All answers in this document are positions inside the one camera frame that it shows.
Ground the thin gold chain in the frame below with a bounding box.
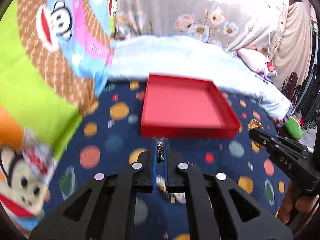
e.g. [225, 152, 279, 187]
[156, 139, 166, 163]

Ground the red jewelry tray box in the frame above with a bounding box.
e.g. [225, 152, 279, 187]
[140, 74, 241, 139]

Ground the person's right hand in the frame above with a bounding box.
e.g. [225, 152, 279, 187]
[277, 181, 319, 227]

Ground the green round cushion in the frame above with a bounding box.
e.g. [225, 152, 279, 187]
[285, 116, 303, 140]

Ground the dark wooden chair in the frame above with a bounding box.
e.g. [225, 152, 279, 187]
[281, 72, 298, 101]

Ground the pink white plush toy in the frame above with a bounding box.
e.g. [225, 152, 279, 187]
[237, 48, 278, 78]

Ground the beige hanging cloth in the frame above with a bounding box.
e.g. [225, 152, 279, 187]
[273, 2, 312, 90]

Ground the grey floral quilt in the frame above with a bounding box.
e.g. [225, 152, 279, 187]
[116, 0, 289, 56]

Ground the light blue pillow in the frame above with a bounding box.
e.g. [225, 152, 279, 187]
[108, 35, 293, 121]

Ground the colourful monkey print blanket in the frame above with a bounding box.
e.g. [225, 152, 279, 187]
[1, 0, 117, 239]

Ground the white charging cable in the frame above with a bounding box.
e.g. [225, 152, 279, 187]
[265, 27, 274, 63]

